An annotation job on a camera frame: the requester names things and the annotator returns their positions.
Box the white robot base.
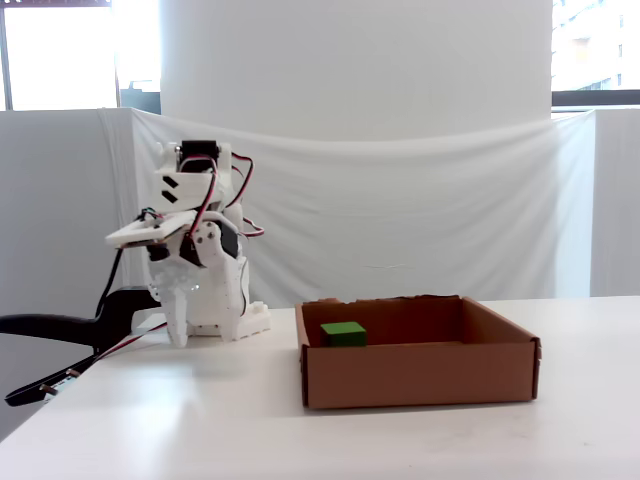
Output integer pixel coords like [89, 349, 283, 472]
[188, 298, 274, 342]

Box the black camera cable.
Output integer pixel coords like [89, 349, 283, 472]
[93, 248, 127, 329]

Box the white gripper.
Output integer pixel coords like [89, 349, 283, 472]
[148, 210, 252, 348]

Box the green cube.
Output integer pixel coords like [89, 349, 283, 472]
[319, 321, 369, 348]

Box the red black servo cable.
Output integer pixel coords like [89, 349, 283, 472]
[196, 153, 267, 242]

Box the white partition panel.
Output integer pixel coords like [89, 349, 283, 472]
[588, 106, 640, 300]
[0, 108, 122, 321]

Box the bright window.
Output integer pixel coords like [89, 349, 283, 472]
[551, 0, 640, 107]
[0, 0, 162, 112]

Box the thin red board cable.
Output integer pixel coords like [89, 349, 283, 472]
[67, 322, 169, 375]

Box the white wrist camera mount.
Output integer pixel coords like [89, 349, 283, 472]
[104, 209, 199, 250]

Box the white cloth backdrop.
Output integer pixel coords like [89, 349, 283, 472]
[96, 106, 597, 307]

